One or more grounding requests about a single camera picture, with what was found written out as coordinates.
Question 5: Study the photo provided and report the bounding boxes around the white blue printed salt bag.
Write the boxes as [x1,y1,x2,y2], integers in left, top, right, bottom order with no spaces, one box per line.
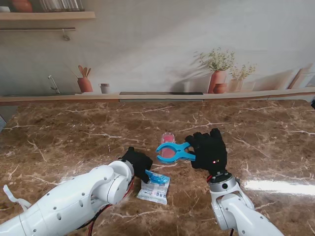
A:
[136,169,171,205]

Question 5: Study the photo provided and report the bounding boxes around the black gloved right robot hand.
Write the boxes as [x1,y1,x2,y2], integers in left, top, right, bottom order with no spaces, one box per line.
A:
[185,128,227,176]

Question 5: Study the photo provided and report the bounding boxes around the clear bottle with pink seasoning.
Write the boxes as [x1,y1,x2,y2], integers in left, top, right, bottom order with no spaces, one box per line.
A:
[159,132,177,164]

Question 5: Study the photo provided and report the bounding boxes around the printed kitchen backdrop banner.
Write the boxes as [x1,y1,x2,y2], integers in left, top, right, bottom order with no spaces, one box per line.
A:
[0,0,315,107]

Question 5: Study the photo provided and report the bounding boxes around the red black left arm cables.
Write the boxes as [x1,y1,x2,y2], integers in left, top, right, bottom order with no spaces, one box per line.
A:
[73,176,135,236]

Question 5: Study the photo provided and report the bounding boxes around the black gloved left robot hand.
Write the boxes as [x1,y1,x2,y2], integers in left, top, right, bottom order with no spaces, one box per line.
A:
[118,147,154,184]

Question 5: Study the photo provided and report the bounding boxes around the blue plastic bag clip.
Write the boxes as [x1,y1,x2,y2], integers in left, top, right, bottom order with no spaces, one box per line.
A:
[156,142,197,165]

